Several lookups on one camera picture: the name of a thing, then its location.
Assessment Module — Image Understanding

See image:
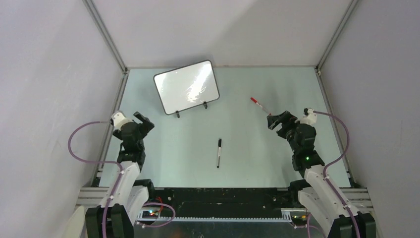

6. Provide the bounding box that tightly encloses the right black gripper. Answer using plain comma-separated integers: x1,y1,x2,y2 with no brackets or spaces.
267,111,301,153

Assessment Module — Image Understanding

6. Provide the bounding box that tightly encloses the red whiteboard marker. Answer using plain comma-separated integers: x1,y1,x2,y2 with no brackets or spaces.
250,97,271,116

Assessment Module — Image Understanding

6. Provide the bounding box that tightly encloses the white board black frame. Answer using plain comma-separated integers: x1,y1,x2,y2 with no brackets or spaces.
153,59,220,118

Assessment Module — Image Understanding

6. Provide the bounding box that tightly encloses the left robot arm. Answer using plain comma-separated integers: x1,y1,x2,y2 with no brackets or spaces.
85,111,157,238

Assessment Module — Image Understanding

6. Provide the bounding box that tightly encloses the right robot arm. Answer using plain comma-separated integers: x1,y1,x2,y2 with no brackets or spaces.
267,108,377,238

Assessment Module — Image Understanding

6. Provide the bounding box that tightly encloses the black whiteboard marker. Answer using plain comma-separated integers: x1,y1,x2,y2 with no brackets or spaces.
216,138,222,169

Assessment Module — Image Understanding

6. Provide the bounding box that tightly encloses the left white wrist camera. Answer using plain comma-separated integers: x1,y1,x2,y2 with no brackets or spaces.
110,111,133,130

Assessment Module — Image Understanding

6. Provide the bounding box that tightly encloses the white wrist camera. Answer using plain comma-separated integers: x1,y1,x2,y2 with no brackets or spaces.
298,108,317,125
110,111,133,130

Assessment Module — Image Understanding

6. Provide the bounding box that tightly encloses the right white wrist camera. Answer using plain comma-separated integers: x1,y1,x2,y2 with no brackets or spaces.
298,108,317,125

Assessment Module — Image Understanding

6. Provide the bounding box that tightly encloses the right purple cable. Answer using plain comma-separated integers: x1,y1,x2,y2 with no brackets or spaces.
292,110,362,238

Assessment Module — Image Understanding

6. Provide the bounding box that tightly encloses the purple cable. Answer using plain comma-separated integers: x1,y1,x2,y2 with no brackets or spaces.
67,120,176,238
292,110,362,238

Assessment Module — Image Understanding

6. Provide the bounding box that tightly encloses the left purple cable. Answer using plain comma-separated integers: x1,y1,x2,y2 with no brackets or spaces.
67,120,176,238

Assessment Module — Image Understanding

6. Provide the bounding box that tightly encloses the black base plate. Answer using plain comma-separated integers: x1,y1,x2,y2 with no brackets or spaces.
149,188,302,218

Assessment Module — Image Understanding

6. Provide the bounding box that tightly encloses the grey cable duct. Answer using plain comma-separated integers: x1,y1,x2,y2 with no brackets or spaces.
136,212,292,222

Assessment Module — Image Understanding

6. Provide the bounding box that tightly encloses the aluminium frame rail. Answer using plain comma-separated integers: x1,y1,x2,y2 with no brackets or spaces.
82,0,128,73

